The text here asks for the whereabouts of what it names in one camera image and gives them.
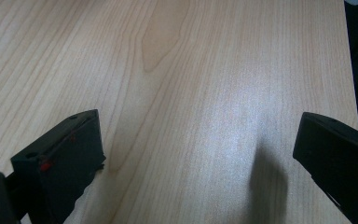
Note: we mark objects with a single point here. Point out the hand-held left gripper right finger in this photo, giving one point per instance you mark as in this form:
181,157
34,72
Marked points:
341,161

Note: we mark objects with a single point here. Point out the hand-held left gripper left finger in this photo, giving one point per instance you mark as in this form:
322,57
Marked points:
65,161

